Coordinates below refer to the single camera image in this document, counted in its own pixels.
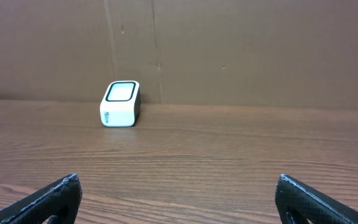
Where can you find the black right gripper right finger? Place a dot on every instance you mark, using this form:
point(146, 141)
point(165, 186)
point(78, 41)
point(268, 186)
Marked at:
point(299, 203)

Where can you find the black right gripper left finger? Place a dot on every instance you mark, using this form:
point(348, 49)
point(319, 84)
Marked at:
point(56, 203)

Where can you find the white barcode scanner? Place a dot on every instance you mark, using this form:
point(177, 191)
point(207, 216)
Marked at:
point(120, 106)

